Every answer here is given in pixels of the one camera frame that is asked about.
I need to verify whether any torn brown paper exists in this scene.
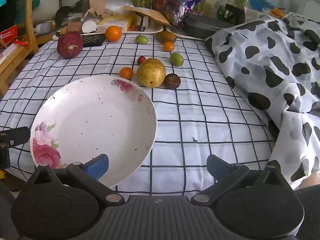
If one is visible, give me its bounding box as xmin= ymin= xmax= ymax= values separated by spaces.
xmin=86 ymin=0 xmax=108 ymax=17

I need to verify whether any grey white bottle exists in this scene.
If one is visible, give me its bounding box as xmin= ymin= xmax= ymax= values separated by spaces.
xmin=34 ymin=22 xmax=56 ymax=34

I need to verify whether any dark red round fruit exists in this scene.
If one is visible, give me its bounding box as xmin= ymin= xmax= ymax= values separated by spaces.
xmin=57 ymin=31 xmax=84 ymax=59

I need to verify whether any black stand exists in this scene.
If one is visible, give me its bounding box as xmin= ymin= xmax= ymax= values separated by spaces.
xmin=224 ymin=3 xmax=247 ymax=26

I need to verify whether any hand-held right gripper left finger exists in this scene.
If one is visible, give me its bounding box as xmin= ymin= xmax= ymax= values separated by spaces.
xmin=26 ymin=154 xmax=125 ymax=207

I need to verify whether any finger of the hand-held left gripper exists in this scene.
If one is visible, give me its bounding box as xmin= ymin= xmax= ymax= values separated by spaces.
xmin=0 ymin=126 xmax=31 ymax=169

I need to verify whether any red snack packet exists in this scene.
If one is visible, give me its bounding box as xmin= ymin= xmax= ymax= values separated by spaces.
xmin=152 ymin=0 xmax=165 ymax=12

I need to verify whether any wooden chair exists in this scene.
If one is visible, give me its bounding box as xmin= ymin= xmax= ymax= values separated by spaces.
xmin=0 ymin=0 xmax=40 ymax=96

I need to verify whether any brown green oval fruit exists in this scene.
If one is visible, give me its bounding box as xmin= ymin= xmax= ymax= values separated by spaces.
xmin=156 ymin=31 xmax=177 ymax=44

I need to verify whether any yellow cardboard box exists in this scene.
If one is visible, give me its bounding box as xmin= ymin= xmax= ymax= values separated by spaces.
xmin=96 ymin=14 xmax=134 ymax=32

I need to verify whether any red cardboard box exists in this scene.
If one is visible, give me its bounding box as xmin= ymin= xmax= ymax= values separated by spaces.
xmin=0 ymin=25 xmax=20 ymax=46

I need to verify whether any grey zip case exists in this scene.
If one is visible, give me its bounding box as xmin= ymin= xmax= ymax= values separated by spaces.
xmin=182 ymin=12 xmax=237 ymax=39

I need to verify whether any large orange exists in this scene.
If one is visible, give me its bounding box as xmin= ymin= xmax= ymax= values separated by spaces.
xmin=105 ymin=26 xmax=122 ymax=42

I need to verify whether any black round hat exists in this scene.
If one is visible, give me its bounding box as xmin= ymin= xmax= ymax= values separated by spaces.
xmin=54 ymin=6 xmax=74 ymax=28

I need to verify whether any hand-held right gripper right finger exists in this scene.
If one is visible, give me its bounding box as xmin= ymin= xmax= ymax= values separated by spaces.
xmin=190 ymin=154 xmax=294 ymax=207

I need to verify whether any brown paper envelope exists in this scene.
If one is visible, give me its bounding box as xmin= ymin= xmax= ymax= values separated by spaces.
xmin=122 ymin=5 xmax=172 ymax=26

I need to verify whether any large yellow fruit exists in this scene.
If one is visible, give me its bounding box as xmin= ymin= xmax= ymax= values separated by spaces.
xmin=137 ymin=58 xmax=167 ymax=88

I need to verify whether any white tray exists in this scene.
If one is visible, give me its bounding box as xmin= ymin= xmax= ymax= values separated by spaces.
xmin=165 ymin=25 xmax=208 ymax=40
xmin=52 ymin=21 xmax=167 ymax=40

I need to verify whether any cow print blanket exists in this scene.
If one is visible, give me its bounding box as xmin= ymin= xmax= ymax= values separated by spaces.
xmin=204 ymin=12 xmax=320 ymax=190

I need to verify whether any purple snack bag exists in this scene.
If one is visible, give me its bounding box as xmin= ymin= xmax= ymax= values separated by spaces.
xmin=160 ymin=0 xmax=209 ymax=27

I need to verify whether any white plastic bag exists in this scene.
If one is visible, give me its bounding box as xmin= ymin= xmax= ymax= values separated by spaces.
xmin=105 ymin=0 xmax=135 ymax=14

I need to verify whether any white floral plate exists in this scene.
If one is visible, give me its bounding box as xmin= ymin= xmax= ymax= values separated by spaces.
xmin=30 ymin=75 xmax=158 ymax=189

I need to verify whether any dark brown round fruit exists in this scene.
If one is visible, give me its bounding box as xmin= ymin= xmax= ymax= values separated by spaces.
xmin=163 ymin=73 xmax=181 ymax=89

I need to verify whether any white framed board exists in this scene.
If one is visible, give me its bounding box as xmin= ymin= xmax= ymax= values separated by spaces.
xmin=32 ymin=0 xmax=63 ymax=27

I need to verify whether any brown round container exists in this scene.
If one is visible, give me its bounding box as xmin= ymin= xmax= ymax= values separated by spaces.
xmin=65 ymin=21 xmax=83 ymax=33

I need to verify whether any white cylinder container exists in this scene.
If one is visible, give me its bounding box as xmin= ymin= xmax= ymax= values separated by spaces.
xmin=82 ymin=20 xmax=98 ymax=33

